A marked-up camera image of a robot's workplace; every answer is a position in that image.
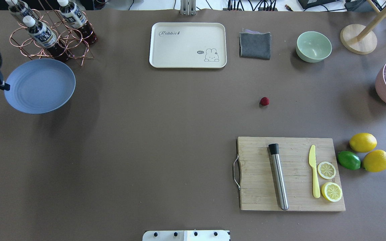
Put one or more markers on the blue plate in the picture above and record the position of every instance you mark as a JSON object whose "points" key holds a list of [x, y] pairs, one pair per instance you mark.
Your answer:
{"points": [[40, 86]]}

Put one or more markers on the red strawberry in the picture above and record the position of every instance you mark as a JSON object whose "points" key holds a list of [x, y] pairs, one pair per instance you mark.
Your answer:
{"points": [[264, 101]]}

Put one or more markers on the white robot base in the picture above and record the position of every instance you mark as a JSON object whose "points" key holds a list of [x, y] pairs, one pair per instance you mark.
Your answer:
{"points": [[187, 235]]}

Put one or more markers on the wooden stand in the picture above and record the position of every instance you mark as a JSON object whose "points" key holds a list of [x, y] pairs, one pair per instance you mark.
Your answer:
{"points": [[361, 39]]}

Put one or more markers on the yellow lemon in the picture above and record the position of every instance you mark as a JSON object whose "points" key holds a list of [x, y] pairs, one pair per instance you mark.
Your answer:
{"points": [[375, 161], [363, 142]]}

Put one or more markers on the green bowl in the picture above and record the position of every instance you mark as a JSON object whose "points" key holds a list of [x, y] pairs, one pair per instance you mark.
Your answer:
{"points": [[313, 47]]}

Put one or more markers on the green lime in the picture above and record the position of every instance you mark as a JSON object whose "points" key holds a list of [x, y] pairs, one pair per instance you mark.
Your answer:
{"points": [[349, 160]]}

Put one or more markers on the lemon half slice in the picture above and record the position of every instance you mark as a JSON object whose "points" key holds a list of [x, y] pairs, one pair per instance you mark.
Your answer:
{"points": [[326, 170], [331, 191]]}

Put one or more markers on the yellow plastic knife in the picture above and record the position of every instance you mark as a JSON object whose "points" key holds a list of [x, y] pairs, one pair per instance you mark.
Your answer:
{"points": [[313, 164]]}

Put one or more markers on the grey folded cloth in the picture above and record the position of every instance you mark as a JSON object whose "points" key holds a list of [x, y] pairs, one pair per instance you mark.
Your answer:
{"points": [[254, 44]]}

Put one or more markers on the cream rabbit tray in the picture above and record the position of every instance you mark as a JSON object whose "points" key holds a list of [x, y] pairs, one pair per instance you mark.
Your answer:
{"points": [[188, 45]]}

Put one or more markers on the copper wire bottle rack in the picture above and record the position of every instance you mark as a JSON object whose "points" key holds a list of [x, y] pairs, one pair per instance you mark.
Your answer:
{"points": [[76, 48]]}

